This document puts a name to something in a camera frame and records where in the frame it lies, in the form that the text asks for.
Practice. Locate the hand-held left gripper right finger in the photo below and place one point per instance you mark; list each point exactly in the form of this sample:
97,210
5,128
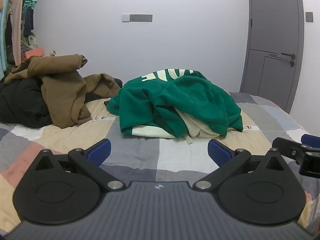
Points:
220,152

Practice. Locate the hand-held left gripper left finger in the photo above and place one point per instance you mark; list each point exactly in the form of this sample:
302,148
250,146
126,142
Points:
98,152

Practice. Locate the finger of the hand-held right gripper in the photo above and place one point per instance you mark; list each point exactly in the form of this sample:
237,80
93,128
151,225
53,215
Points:
311,140
285,146

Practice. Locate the green hoodie with cream print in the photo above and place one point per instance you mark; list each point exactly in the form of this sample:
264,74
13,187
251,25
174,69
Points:
180,100

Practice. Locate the white fabric tag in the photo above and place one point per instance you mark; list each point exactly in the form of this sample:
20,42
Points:
100,117
252,128

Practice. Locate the patchwork quilt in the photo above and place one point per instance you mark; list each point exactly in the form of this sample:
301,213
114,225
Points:
175,155

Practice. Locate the brown hoodie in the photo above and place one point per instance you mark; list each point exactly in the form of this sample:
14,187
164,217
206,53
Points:
62,87

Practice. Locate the black door lock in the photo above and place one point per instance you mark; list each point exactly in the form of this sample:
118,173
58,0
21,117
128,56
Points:
291,64

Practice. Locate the black jacket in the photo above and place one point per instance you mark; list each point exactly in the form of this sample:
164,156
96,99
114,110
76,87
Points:
22,102

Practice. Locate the grey door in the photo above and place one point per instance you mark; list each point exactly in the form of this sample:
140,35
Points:
275,35

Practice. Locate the pink box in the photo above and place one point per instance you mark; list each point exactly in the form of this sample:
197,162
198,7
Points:
33,54

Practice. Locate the floral cloth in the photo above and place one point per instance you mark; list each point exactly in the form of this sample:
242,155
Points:
28,41

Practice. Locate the dark hanging garment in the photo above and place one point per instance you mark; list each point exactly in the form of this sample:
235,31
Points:
28,22

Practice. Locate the small grey wall switch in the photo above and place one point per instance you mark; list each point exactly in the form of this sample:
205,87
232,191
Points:
309,16

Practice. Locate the white wall switch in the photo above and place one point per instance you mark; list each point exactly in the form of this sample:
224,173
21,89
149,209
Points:
126,18

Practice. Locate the grey wall socket panel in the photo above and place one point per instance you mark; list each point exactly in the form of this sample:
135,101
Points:
141,18

